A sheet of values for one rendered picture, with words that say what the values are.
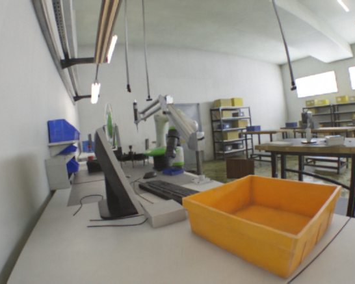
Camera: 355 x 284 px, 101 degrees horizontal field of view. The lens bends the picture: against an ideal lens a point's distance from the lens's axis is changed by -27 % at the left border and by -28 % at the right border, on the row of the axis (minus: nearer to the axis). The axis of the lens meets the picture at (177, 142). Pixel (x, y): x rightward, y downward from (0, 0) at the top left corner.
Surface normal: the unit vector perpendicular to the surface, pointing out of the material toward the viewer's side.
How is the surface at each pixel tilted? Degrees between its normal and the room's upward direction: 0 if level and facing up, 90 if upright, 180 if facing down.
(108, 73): 90
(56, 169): 90
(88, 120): 90
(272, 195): 86
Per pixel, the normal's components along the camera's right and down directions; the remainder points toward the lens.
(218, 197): 0.52, -0.07
